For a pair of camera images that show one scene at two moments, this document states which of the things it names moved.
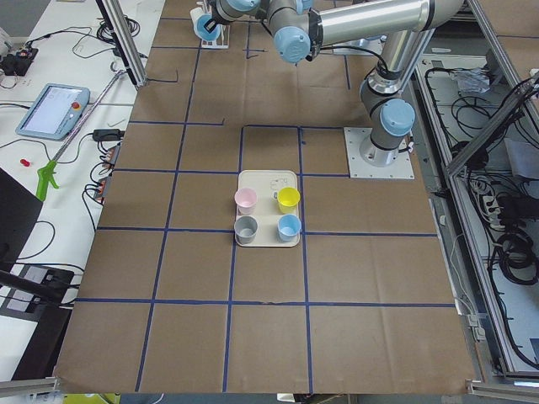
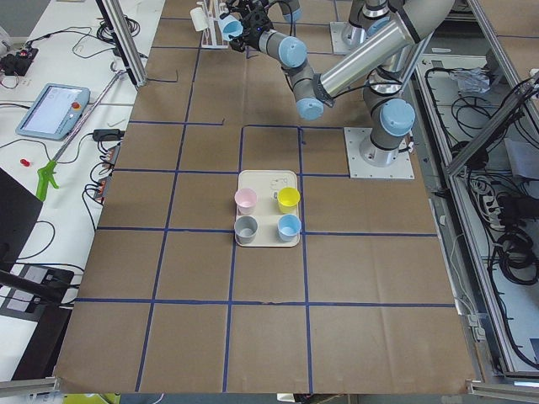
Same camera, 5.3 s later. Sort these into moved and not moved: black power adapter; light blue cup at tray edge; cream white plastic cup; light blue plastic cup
Moved: light blue plastic cup
Not moved: cream white plastic cup; light blue cup at tray edge; black power adapter
